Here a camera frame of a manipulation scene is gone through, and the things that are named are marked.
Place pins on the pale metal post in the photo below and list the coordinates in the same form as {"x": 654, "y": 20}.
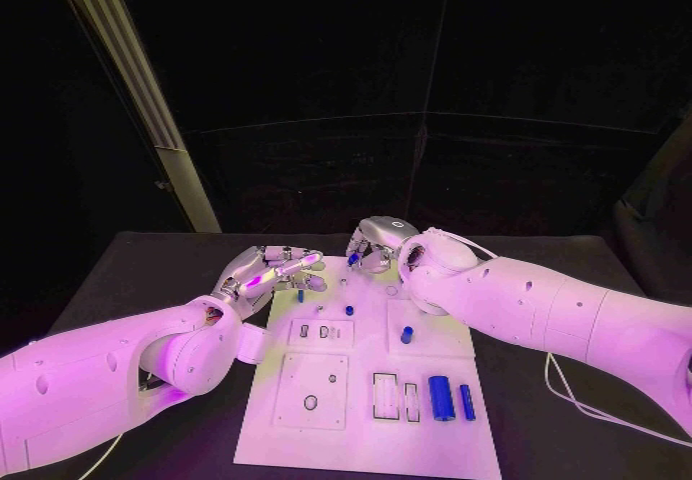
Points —
{"x": 146, "y": 112}

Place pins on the thin blue cylinder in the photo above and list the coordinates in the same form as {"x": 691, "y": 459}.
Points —
{"x": 468, "y": 402}

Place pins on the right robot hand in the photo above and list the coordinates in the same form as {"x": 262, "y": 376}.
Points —
{"x": 381, "y": 236}

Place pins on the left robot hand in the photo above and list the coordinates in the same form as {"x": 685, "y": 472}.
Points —
{"x": 260, "y": 275}

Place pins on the large blue cylinder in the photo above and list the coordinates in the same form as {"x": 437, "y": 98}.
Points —
{"x": 442, "y": 398}

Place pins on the white task board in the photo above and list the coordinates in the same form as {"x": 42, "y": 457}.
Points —
{"x": 368, "y": 375}

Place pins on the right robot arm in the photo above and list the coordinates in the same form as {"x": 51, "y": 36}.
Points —
{"x": 567, "y": 311}

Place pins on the blue plug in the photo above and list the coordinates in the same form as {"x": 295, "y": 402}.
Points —
{"x": 354, "y": 258}

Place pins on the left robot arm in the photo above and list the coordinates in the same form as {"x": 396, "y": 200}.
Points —
{"x": 81, "y": 375}

